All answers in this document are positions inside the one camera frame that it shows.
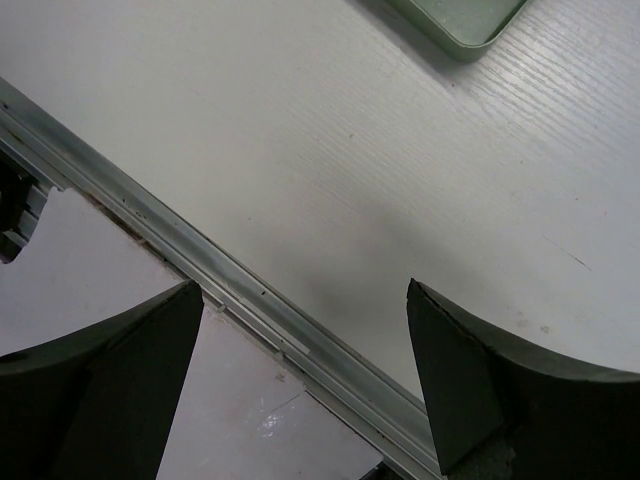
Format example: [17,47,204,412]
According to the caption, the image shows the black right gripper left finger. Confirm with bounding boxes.
[1,281,204,479]

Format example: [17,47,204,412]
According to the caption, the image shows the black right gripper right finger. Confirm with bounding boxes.
[406,281,639,479]

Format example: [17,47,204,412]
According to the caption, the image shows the green plastic bin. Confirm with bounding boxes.
[354,0,528,64]

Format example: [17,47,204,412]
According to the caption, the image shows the aluminium table rail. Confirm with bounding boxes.
[1,81,440,479]

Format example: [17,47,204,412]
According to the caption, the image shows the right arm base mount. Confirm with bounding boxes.
[1,151,34,264]

